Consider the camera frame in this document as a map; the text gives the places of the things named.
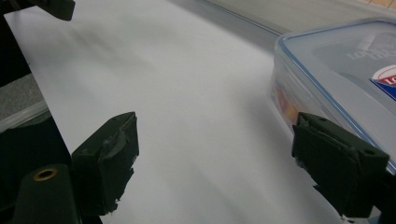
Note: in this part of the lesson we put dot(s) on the clear plastic lidded container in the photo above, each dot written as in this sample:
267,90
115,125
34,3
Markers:
345,77

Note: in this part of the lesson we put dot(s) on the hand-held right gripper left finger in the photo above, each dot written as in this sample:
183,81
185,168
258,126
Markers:
106,165

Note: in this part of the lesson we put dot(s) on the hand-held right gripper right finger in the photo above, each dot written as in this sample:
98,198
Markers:
336,161

